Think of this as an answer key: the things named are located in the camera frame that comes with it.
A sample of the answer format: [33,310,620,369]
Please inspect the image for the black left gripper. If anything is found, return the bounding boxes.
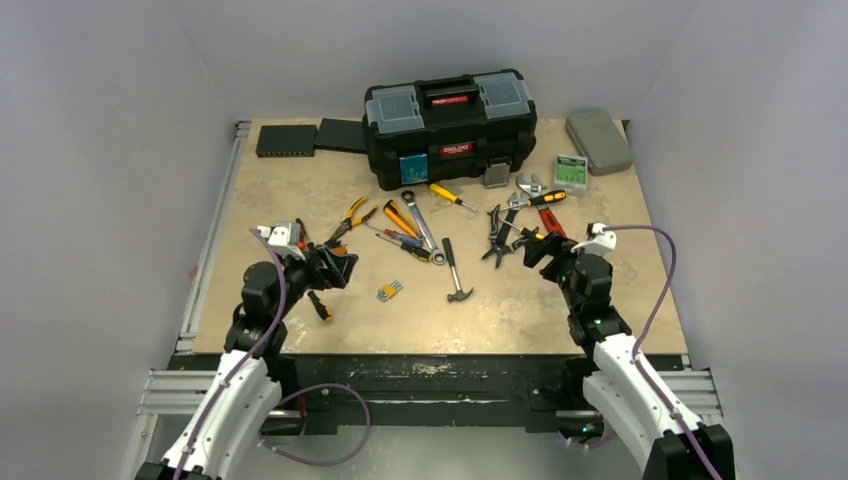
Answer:
[270,244,354,321]

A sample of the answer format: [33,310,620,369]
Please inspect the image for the black plastic toolbox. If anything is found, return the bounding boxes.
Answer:
[362,69,538,191]

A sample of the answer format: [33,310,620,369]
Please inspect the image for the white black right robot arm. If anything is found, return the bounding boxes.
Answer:
[524,227,736,479]

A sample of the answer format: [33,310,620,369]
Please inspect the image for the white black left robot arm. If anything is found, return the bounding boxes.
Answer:
[135,243,359,479]

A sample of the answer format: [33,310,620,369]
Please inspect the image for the yellow black pliers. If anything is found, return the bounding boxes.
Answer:
[327,196,378,243]

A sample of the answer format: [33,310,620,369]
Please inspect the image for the black multi pliers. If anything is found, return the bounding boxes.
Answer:
[481,204,529,269]

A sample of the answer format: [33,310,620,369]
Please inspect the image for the black yellow long screwdriver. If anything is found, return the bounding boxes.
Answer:
[496,190,567,212]

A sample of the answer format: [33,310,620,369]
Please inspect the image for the short black yellow screwdriver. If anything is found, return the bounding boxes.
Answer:
[307,290,333,323]

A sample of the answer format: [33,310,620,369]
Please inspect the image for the red blue small screwdriver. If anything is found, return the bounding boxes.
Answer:
[365,222,423,248]

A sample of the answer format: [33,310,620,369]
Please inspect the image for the orange utility knife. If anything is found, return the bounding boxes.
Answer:
[383,200,422,239]

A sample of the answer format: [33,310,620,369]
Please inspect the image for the green white bit box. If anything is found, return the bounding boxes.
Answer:
[553,154,588,197]

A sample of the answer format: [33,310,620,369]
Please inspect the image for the black yellow phillips screwdriver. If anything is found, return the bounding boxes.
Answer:
[376,233,432,262]

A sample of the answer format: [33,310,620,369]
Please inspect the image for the steel claw hammer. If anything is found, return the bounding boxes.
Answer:
[442,237,474,302]

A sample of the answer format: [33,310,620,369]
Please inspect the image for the silver ratchet wrench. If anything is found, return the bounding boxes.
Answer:
[401,190,446,265]

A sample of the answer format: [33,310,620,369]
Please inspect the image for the grey plastic case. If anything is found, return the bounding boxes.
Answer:
[565,108,634,176]

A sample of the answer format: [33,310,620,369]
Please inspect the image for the black flat box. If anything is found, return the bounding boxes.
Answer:
[314,118,366,154]

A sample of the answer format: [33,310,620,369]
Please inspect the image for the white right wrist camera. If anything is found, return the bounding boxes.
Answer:
[570,222,617,257]

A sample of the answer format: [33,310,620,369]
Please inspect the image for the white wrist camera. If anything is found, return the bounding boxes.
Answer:
[570,222,617,257]
[257,221,306,261]

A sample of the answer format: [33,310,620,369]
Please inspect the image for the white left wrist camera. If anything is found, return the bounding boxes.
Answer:
[257,221,306,261]

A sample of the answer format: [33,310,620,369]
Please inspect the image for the red handled adjustable wrench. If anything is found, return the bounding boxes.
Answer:
[516,173,567,237]

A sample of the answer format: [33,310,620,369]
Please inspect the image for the yellow handled screwdriver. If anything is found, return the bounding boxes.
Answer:
[428,183,478,213]

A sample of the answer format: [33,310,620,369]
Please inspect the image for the black network switch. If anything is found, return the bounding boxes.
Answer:
[255,125,317,158]

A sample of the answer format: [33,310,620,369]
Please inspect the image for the aluminium frame rail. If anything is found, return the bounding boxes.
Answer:
[136,120,253,419]

